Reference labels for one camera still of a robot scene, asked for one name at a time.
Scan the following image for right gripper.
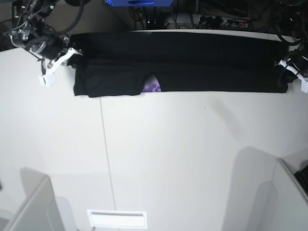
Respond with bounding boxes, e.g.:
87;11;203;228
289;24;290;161
25;34;84;69

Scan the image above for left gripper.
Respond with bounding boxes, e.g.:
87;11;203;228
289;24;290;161
274;45;308;87

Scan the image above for black T-shirt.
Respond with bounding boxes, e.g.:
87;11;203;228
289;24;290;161
74;31;288;98

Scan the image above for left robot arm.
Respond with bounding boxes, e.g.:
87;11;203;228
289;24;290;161
273;0;308;93

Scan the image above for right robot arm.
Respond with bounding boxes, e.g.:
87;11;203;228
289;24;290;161
4;0;87;73

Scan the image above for blue box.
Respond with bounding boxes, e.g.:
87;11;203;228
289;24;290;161
102;0;173;8

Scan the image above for black keyboard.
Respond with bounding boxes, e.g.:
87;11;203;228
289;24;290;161
295;166;308;193

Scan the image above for white right partition panel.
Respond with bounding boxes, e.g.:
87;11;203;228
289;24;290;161
265;159;308;231

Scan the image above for white partition panel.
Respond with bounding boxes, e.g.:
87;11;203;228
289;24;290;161
0;167;77;231
265;159;308;231

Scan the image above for white left partition panel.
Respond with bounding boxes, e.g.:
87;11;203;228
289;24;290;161
0;167;77;231

